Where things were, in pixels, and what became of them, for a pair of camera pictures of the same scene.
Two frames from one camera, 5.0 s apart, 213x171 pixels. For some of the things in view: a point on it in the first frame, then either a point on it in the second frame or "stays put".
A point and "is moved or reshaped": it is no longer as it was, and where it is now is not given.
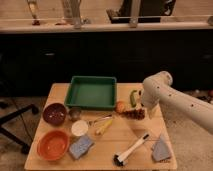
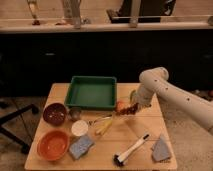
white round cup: x=79 y=127 stays put
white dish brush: x=119 y=159 stays put
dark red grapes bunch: x=137 y=114 is moved or reshaped
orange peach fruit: x=120 y=107 stays put
